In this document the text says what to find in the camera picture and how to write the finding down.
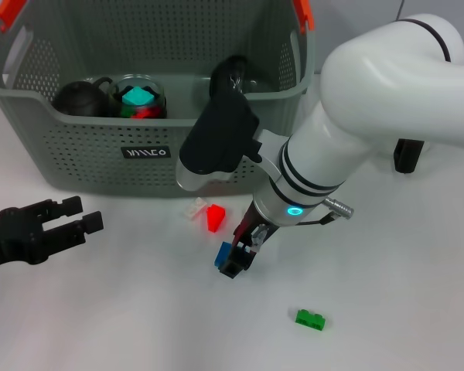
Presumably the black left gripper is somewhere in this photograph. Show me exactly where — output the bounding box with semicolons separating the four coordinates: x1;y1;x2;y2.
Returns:
0;196;104;271

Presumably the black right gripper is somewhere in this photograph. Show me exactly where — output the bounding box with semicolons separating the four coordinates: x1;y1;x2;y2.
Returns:
220;200;281;278

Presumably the blue toy brick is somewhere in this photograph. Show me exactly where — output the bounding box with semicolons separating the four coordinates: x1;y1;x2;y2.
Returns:
213;241;234;272

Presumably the red sloped toy brick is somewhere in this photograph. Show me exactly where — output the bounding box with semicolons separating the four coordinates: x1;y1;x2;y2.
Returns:
205;203;227;233

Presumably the orange-red small toy brick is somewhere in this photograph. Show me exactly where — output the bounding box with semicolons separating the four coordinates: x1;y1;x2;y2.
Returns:
134;107;162;120

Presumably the glass teacup with black holder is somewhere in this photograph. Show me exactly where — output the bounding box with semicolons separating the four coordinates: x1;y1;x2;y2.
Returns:
107;74;167;120

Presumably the cyan toy brick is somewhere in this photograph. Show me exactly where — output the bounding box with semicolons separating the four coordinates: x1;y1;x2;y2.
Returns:
121;87;155;106

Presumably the black round object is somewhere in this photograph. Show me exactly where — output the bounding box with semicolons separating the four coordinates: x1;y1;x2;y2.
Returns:
209;55;262;97

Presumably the silver right gripper elbow plug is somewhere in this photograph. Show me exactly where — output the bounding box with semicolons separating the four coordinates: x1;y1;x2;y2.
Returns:
251;223;268;249

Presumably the grey perforated plastic storage basket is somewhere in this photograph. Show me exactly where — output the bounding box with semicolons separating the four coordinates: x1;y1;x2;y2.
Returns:
0;0;316;199

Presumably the dark clay teapot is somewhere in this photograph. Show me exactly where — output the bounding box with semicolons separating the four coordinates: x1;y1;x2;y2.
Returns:
53;76;113;117

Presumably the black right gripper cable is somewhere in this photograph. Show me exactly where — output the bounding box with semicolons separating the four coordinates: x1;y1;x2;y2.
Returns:
293;196;355;227

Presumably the glass carafe with black handle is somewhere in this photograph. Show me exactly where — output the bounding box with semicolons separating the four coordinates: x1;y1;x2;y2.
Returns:
393;138;425;174

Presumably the orange basket handle grip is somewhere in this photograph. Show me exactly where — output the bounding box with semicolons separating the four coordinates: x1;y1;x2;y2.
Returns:
0;0;27;31
292;0;316;36

